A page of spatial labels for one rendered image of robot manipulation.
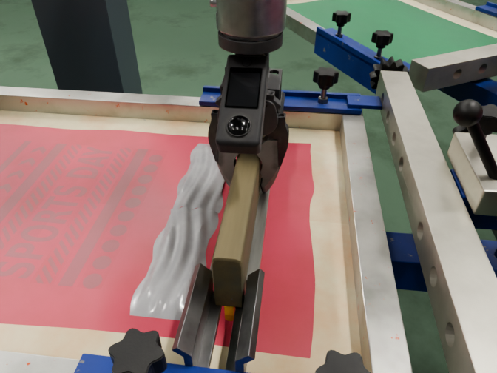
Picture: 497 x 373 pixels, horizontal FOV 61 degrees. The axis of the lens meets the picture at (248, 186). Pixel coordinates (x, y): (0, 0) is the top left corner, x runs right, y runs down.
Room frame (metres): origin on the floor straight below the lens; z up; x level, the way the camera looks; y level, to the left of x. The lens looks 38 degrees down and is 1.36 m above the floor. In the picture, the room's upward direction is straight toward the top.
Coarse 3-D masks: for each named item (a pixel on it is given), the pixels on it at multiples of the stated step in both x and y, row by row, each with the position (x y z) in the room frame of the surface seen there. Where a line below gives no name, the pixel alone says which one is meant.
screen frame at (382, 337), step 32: (0, 96) 0.76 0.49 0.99; (32, 96) 0.75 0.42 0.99; (64, 96) 0.75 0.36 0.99; (96, 96) 0.75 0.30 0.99; (128, 96) 0.75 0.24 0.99; (160, 96) 0.75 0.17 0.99; (320, 128) 0.68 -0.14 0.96; (352, 128) 0.63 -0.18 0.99; (352, 160) 0.53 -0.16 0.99; (352, 192) 0.45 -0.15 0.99; (352, 224) 0.40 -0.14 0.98; (352, 256) 0.36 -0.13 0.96; (384, 256) 0.34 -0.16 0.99; (384, 288) 0.29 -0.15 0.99; (384, 320) 0.25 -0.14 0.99; (0, 352) 0.21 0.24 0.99; (384, 352) 0.21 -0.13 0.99
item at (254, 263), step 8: (264, 200) 0.43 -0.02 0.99; (264, 208) 0.42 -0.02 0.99; (256, 216) 0.40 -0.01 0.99; (264, 216) 0.40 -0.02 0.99; (256, 224) 0.38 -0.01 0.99; (264, 224) 0.38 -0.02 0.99; (256, 232) 0.37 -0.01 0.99; (264, 232) 0.37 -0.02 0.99; (256, 240) 0.36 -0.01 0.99; (256, 248) 0.34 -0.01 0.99; (256, 256) 0.33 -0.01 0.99; (248, 264) 0.32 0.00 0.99; (256, 264) 0.32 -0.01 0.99; (248, 272) 0.31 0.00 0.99
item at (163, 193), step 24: (0, 144) 0.63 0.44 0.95; (96, 144) 0.63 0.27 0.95; (120, 144) 0.63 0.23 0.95; (144, 144) 0.63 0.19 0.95; (168, 144) 0.63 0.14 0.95; (192, 144) 0.63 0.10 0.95; (288, 144) 0.63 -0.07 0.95; (168, 168) 0.56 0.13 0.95; (288, 168) 0.56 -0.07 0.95; (168, 192) 0.50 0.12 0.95; (288, 192) 0.50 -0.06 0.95; (312, 192) 0.50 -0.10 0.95; (288, 216) 0.44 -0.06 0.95
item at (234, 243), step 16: (240, 160) 0.43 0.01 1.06; (256, 160) 0.43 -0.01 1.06; (240, 176) 0.40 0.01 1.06; (256, 176) 0.40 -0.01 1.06; (240, 192) 0.37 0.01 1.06; (256, 192) 0.40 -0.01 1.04; (240, 208) 0.34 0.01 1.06; (256, 208) 0.40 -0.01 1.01; (224, 224) 0.32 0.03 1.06; (240, 224) 0.32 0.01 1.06; (224, 240) 0.29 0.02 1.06; (240, 240) 0.29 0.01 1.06; (224, 256) 0.27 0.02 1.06; (240, 256) 0.27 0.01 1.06; (224, 272) 0.27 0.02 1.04; (240, 272) 0.27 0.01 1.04; (224, 288) 0.27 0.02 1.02; (240, 288) 0.27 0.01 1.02; (224, 304) 0.27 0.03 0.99; (240, 304) 0.27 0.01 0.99
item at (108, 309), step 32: (160, 224) 0.43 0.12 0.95; (288, 224) 0.43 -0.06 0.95; (128, 256) 0.37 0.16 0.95; (288, 256) 0.37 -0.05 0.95; (0, 288) 0.32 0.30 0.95; (32, 288) 0.32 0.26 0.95; (64, 288) 0.32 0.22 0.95; (128, 288) 0.32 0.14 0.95; (288, 288) 0.32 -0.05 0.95; (0, 320) 0.27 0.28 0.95; (32, 320) 0.27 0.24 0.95; (64, 320) 0.27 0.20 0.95; (96, 320) 0.27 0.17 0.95; (128, 320) 0.27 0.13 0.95; (160, 320) 0.27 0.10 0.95; (224, 320) 0.27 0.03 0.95; (288, 320) 0.27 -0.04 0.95; (288, 352) 0.23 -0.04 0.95
